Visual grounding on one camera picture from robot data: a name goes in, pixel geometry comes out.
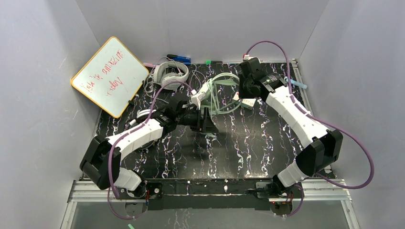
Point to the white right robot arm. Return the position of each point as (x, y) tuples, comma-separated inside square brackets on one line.
[(321, 146)]

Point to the green black marker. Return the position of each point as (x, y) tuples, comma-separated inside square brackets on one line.
[(213, 62)]

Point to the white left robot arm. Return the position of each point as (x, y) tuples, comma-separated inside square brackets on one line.
[(101, 162)]

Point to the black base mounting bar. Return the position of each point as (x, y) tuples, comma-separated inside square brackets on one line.
[(209, 193)]

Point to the blue marker pen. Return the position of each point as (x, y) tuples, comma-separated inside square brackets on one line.
[(177, 58)]

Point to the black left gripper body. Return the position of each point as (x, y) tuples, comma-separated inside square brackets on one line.
[(202, 121)]

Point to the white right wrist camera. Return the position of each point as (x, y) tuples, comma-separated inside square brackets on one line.
[(250, 59)]

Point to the yellow framed whiteboard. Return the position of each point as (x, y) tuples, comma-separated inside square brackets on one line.
[(111, 78)]

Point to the light blue pen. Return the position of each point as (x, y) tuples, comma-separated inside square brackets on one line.
[(298, 84)]

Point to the grey white headphones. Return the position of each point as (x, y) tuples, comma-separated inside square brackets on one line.
[(162, 77)]

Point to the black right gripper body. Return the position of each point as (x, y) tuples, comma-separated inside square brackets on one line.
[(241, 86)]

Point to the small white red box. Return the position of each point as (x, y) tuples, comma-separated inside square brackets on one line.
[(246, 103)]

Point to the mint green headphones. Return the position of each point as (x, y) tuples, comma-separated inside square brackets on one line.
[(222, 87)]

